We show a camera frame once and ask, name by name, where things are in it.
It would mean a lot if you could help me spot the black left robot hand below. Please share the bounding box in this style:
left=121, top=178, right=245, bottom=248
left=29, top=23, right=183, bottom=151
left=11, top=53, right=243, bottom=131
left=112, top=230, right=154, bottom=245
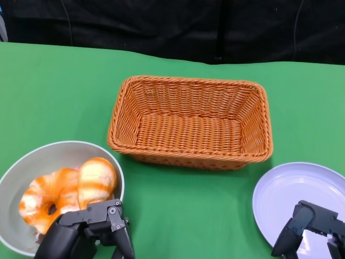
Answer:
left=33, top=199, right=135, bottom=259

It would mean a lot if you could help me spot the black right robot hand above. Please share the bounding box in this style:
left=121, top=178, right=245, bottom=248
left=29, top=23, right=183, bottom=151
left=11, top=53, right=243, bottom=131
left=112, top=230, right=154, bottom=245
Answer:
left=271, top=200, right=345, bottom=259

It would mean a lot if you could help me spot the orange white ring bread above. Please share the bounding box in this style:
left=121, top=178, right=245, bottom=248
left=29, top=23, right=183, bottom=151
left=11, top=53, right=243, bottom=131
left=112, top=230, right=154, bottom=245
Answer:
left=18, top=167, right=81, bottom=235

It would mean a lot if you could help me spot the orange white round bread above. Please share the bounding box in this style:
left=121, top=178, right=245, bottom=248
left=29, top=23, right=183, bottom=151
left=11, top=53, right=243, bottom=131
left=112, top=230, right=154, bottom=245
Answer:
left=77, top=157, right=118, bottom=210

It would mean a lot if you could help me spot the pale green bowl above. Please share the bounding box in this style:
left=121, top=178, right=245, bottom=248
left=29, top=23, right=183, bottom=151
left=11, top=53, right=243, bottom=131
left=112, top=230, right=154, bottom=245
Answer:
left=0, top=140, right=126, bottom=257

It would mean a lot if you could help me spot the lavender round plate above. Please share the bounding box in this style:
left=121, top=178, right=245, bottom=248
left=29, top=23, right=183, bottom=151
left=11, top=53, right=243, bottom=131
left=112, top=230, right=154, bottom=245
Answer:
left=252, top=161, right=345, bottom=257

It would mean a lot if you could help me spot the orange wicker basket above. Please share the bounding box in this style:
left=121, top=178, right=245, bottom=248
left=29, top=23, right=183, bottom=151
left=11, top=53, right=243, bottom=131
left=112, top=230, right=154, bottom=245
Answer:
left=107, top=74, right=274, bottom=171

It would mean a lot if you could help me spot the green table cloth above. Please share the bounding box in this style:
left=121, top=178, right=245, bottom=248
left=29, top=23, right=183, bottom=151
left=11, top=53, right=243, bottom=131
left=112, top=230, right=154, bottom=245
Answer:
left=0, top=42, right=345, bottom=259

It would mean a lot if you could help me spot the black vertical pole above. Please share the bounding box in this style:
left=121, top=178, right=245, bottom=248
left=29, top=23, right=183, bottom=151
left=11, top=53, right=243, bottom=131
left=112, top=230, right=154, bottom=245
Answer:
left=215, top=0, right=225, bottom=62

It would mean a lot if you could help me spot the grey blue background object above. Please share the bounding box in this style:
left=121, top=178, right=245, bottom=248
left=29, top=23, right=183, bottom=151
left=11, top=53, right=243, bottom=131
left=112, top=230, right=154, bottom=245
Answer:
left=0, top=5, right=9, bottom=43

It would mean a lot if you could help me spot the black backdrop cloth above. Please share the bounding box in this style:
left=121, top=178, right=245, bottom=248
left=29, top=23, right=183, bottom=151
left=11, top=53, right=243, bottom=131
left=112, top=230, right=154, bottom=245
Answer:
left=0, top=0, right=345, bottom=65

